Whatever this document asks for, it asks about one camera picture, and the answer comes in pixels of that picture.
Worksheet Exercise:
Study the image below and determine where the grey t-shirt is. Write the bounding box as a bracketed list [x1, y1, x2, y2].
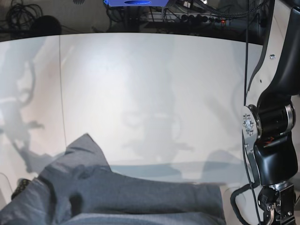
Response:
[0, 134, 226, 225]

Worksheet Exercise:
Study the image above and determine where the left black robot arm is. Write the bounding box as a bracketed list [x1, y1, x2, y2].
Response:
[230, 0, 300, 225]

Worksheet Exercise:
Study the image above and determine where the black power strip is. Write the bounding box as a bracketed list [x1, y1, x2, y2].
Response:
[180, 14, 230, 26]

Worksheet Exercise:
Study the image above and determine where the blue box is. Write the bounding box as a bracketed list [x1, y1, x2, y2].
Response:
[104, 0, 169, 7]

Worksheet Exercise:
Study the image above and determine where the black mug with yellow pattern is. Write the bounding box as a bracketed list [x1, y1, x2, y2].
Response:
[11, 179, 31, 200]

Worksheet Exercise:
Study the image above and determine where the coiled black cable bundle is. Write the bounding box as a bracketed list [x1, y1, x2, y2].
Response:
[4, 0, 44, 31]

